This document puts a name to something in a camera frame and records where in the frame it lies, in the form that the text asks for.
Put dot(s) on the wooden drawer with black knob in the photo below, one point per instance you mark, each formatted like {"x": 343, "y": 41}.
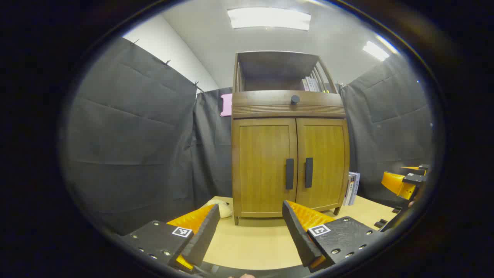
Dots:
{"x": 266, "y": 102}

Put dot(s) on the white orange spine book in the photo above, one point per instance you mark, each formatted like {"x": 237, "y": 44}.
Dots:
{"x": 348, "y": 189}

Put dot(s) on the wooden double-door shoe cabinet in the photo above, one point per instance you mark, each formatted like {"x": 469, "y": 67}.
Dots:
{"x": 278, "y": 69}

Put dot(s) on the large rectangular ceiling light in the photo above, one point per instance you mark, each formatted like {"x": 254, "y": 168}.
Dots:
{"x": 269, "y": 18}

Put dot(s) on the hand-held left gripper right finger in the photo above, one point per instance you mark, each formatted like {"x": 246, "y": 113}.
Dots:
{"x": 297, "y": 235}

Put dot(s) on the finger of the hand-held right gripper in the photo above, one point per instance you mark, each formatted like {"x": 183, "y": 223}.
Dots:
{"x": 423, "y": 167}
{"x": 395, "y": 183}

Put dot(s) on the small ceiling light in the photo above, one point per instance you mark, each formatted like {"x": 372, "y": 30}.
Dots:
{"x": 375, "y": 50}

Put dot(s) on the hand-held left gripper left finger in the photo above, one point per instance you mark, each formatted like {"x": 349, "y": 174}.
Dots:
{"x": 204, "y": 235}

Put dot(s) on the small black block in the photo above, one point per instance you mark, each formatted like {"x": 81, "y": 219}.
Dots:
{"x": 396, "y": 210}
{"x": 380, "y": 223}

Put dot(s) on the grey blue spine book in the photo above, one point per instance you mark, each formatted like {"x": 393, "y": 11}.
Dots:
{"x": 355, "y": 187}

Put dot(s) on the cream rounded object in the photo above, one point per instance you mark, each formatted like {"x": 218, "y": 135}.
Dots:
{"x": 224, "y": 207}

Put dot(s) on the wooden cabinet door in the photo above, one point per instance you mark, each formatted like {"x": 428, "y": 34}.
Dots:
{"x": 262, "y": 166}
{"x": 328, "y": 162}

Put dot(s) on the black backdrop cloth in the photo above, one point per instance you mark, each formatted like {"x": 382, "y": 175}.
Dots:
{"x": 127, "y": 127}

